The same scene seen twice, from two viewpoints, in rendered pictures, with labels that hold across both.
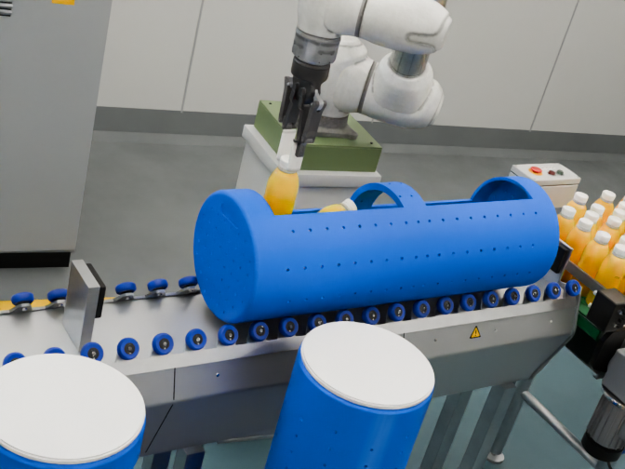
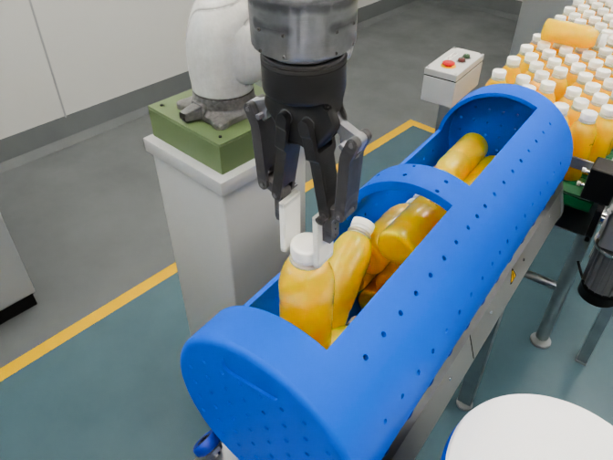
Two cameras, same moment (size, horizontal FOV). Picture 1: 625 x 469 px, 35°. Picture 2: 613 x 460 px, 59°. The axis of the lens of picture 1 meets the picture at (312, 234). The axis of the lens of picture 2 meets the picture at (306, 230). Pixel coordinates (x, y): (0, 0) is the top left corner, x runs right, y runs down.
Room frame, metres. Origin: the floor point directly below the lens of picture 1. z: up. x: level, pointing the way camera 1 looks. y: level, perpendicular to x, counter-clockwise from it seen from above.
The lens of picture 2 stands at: (1.46, 0.21, 1.71)
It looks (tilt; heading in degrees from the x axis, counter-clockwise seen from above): 39 degrees down; 344
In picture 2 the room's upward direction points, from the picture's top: straight up
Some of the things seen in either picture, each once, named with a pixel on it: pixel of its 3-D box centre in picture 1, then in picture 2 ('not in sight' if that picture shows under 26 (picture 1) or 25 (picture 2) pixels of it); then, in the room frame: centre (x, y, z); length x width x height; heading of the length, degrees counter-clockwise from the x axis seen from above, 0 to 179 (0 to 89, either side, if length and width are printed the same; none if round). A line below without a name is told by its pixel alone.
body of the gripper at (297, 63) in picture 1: (307, 80); (304, 97); (1.90, 0.09, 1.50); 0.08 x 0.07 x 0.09; 38
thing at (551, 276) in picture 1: (550, 259); not in sight; (2.48, -0.65, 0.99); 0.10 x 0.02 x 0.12; 38
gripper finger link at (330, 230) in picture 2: (303, 147); (337, 223); (1.87, 0.06, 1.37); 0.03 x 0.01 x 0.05; 38
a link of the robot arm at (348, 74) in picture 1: (337, 73); (223, 42); (2.75, 0.06, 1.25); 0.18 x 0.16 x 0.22; 85
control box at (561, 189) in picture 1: (541, 185); (452, 76); (2.83, -0.63, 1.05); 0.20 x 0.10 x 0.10; 128
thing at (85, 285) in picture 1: (84, 305); not in sight; (1.66, 0.40, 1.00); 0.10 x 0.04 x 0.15; 38
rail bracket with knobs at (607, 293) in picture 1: (607, 311); (600, 182); (2.35, -0.80, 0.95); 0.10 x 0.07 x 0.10; 38
